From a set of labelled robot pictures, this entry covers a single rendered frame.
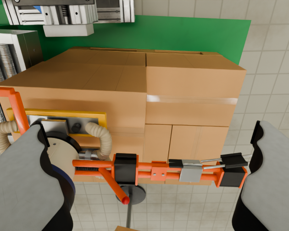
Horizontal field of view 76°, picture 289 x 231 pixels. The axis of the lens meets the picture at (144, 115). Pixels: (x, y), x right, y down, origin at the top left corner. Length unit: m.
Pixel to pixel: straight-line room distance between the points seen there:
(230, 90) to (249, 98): 0.77
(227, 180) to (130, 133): 0.43
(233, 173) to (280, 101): 1.62
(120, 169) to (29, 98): 0.48
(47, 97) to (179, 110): 0.79
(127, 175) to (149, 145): 0.77
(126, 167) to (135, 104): 0.27
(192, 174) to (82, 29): 0.58
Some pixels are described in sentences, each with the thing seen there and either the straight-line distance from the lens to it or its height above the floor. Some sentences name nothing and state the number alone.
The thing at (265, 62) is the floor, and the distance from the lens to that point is 1.97.
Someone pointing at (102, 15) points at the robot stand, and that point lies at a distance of 1.43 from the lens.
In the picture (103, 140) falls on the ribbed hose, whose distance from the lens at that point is 0.63.
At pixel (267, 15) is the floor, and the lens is 1.88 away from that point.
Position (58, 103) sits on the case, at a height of 0.94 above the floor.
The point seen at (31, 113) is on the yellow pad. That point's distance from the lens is 0.75.
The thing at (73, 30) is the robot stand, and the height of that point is 0.99.
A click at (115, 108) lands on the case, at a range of 0.78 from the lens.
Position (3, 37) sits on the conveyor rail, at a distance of 1.27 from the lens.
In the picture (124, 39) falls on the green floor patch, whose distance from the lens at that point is 1.65.
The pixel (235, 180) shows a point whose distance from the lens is 0.71.
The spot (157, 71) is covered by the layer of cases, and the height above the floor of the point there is 0.54.
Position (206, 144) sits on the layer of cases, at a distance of 1.45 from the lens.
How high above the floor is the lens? 1.63
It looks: 61 degrees down
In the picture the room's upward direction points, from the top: 180 degrees counter-clockwise
